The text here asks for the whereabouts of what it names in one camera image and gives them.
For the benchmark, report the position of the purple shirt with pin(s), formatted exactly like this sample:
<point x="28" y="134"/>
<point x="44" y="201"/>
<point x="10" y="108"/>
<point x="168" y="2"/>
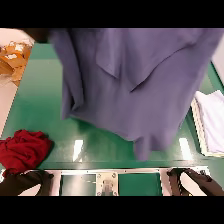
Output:
<point x="140" y="86"/>

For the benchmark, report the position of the red garment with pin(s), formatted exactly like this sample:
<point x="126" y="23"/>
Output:
<point x="23" y="150"/>

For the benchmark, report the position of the white garment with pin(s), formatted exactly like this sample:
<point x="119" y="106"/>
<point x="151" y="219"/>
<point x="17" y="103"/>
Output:
<point x="213" y="120"/>

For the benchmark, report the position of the brown cardboard boxes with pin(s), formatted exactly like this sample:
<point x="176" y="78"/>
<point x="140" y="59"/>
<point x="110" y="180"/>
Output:
<point x="15" y="60"/>

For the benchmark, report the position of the silver frame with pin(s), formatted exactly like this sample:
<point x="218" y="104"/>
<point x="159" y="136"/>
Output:
<point x="106" y="181"/>

